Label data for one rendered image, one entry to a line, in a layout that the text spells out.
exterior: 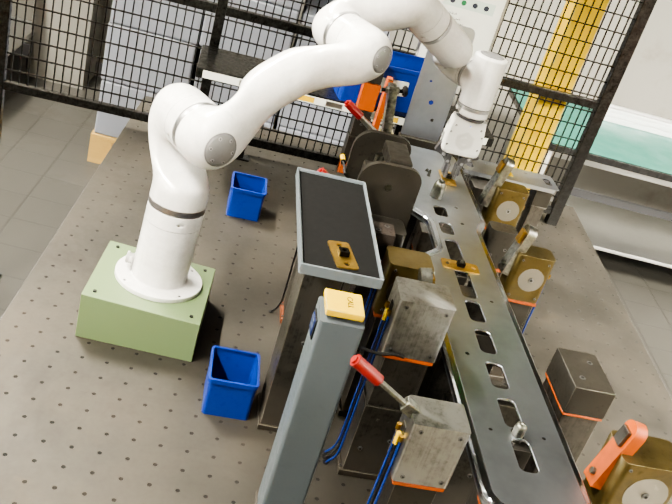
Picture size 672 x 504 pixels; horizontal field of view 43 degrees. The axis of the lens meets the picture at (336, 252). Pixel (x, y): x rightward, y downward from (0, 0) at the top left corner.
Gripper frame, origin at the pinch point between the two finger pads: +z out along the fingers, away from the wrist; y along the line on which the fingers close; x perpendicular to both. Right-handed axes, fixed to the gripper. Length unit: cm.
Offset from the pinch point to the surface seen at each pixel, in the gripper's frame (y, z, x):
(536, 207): 32.3, 10.6, 13.3
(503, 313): 1, 3, -62
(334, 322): -40, -11, -99
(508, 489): -10, 3, -113
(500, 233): 10.8, 4.8, -21.8
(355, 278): -36, -13, -88
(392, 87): -21.8, -18.1, -1.6
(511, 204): 16.1, 2.3, -8.3
